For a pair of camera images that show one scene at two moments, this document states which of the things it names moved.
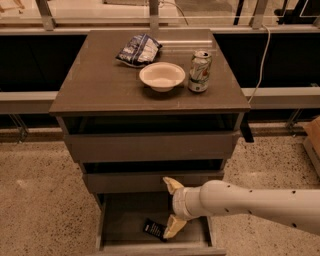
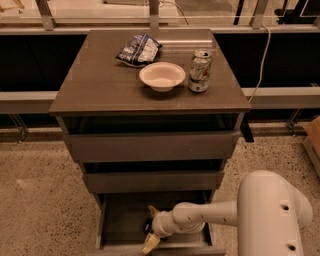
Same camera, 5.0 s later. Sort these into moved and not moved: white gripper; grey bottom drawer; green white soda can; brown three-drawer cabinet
Moved: white gripper
Not moved: grey bottom drawer; green white soda can; brown three-drawer cabinet
